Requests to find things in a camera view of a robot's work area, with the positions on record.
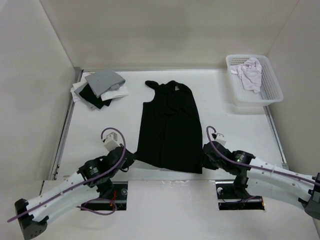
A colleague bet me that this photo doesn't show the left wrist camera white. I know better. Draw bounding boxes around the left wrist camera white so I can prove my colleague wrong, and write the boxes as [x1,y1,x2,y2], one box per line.
[102,132,121,152]

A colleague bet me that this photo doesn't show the folded black tank top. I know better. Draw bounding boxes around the folded black tank top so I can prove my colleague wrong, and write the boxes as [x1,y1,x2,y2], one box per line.
[79,84,112,110]

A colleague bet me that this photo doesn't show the folded grey tank top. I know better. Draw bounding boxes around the folded grey tank top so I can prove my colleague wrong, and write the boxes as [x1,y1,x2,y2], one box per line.
[85,69,126,97]

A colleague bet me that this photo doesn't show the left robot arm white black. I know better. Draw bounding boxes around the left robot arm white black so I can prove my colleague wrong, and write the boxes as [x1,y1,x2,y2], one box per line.
[14,145,135,240]

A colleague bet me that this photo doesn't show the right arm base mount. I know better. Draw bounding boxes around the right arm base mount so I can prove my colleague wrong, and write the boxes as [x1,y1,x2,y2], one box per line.
[215,180,265,211]

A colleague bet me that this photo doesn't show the bottom folded white tank top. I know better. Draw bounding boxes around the bottom folded white tank top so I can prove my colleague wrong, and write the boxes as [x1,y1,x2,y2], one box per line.
[70,81,97,111]

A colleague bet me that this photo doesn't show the white plastic basket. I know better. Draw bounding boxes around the white plastic basket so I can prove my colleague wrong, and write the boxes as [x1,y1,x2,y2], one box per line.
[225,54,284,107]

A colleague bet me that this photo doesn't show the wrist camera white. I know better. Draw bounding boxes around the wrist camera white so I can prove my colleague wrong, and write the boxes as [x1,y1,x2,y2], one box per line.
[211,133,227,146]
[102,132,121,152]

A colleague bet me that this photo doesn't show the folded white tank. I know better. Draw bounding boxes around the folded white tank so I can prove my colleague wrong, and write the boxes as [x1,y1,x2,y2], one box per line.
[70,81,97,111]
[100,84,129,101]

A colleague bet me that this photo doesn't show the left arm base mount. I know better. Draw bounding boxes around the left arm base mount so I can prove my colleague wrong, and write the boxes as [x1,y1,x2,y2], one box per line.
[80,181,129,213]

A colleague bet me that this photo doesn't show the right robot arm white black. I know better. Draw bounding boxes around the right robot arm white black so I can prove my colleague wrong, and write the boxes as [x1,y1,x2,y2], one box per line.
[202,141,320,220]

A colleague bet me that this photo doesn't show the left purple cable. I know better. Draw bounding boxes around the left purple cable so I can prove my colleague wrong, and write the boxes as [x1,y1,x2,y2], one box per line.
[6,127,126,223]

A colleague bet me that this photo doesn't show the black tank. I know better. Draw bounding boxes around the black tank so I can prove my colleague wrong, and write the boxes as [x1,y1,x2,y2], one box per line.
[135,80,203,174]
[79,84,112,110]

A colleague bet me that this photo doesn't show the crumpled white tank top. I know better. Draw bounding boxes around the crumpled white tank top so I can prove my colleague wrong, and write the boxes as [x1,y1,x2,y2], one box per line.
[230,57,262,94]

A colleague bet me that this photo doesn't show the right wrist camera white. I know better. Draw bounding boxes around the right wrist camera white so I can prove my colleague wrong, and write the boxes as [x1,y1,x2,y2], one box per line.
[211,133,227,146]

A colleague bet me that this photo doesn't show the metal table edge rail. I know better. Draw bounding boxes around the metal table edge rail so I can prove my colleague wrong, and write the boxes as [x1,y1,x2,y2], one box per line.
[49,66,83,181]

